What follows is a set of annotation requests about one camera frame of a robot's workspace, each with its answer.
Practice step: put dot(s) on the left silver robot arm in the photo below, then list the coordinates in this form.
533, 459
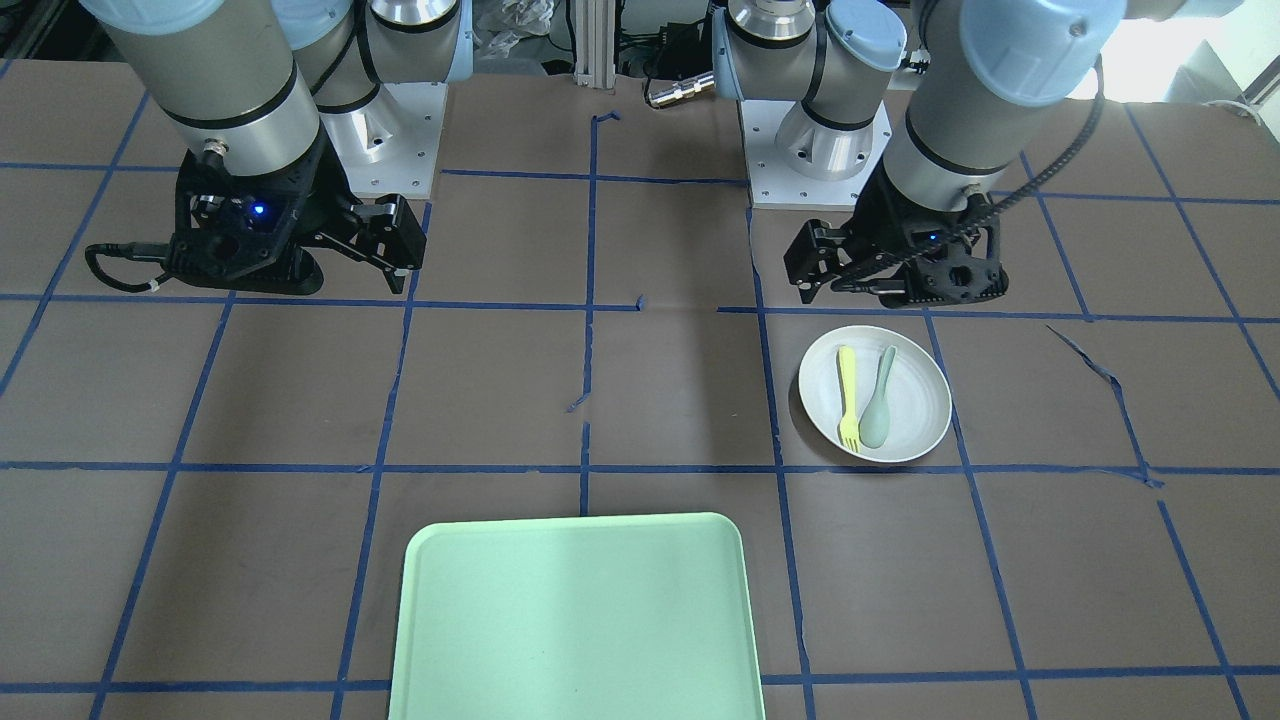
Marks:
995, 71

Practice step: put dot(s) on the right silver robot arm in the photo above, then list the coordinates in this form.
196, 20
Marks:
277, 101

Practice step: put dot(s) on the pale green plastic spoon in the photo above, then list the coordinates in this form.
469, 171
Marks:
875, 423

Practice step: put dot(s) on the silver flashlight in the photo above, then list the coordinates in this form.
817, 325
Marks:
680, 90

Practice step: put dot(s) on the white round plate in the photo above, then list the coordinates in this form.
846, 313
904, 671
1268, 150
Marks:
920, 396

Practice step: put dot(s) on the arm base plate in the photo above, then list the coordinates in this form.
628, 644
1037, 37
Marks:
795, 163
391, 143

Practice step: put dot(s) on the mint green tray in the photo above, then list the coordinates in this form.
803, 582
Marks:
615, 617

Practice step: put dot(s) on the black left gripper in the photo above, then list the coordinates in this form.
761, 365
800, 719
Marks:
882, 232

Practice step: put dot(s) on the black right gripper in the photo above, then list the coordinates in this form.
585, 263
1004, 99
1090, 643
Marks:
322, 196

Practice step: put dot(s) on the yellow plastic fork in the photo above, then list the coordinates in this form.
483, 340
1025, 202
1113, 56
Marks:
848, 427

